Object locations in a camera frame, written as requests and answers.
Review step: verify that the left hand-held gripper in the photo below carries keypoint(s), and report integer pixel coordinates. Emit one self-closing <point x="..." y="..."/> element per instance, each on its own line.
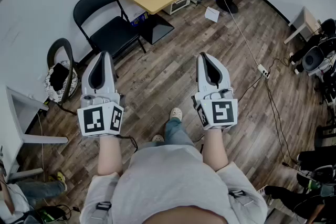
<point x="99" y="118"/>

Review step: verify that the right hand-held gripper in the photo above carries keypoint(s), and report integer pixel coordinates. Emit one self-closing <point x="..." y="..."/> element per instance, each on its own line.
<point x="220" y="112"/>

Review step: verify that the person's right forearm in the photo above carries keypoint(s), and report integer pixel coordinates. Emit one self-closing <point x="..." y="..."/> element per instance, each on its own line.
<point x="214" y="149"/>

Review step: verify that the person's left forearm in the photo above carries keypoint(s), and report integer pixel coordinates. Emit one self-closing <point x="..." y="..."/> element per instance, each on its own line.
<point x="110" y="154"/>

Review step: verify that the blue printed package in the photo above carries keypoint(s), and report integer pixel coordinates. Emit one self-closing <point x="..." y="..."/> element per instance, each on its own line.
<point x="139" y="19"/>

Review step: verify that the black bag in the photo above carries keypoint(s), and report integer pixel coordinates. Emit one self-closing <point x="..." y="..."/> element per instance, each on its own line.
<point x="59" y="76"/>

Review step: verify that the black folding chair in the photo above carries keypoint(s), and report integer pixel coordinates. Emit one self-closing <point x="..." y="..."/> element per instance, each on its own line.
<point x="113" y="31"/>

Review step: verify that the white power strip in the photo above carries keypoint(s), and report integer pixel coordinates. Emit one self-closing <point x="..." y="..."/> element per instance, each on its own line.
<point x="263" y="70"/>

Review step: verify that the patterned round cushion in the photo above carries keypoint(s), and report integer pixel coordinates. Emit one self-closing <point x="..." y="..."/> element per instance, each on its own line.
<point x="50" y="89"/>

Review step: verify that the person's beige shoe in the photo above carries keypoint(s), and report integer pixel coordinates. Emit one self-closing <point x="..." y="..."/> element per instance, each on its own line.
<point x="176" y="114"/>
<point x="157" y="138"/>

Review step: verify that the white paper sheet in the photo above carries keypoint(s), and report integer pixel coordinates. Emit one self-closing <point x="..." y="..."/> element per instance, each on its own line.
<point x="212" y="14"/>

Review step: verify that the person's blue jeans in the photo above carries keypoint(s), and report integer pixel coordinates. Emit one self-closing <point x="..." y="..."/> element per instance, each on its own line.
<point x="178" y="133"/>

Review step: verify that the black square table base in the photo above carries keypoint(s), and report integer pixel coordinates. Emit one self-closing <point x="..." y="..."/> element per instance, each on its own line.
<point x="157" y="29"/>

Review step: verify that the white toaster oven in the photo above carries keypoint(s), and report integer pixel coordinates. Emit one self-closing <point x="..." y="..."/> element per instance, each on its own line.
<point x="178" y="4"/>

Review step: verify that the white side table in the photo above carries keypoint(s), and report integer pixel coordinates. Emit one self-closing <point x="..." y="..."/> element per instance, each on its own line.
<point x="23" y="118"/>

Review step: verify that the small white table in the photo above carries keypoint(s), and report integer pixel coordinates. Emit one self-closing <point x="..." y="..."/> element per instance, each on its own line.
<point x="304" y="23"/>

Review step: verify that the person's grey sweatshirt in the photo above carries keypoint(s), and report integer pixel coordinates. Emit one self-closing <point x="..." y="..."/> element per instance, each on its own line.
<point x="168" y="183"/>

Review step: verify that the black curved frame stool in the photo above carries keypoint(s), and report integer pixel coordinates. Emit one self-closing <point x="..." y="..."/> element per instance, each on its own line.
<point x="67" y="60"/>

